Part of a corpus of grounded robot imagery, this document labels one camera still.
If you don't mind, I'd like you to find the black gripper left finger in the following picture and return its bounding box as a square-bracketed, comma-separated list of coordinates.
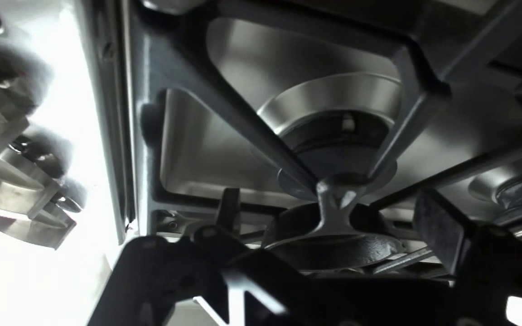
[191, 188, 251, 264]

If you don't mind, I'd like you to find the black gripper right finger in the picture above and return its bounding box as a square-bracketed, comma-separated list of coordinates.
[414, 190, 521, 290]

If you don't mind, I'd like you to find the stainless steel gas stove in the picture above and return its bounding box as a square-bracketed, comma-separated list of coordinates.
[73, 0, 522, 243]

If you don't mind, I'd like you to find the round gas burner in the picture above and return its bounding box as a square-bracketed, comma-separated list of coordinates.
[258, 72, 401, 177]

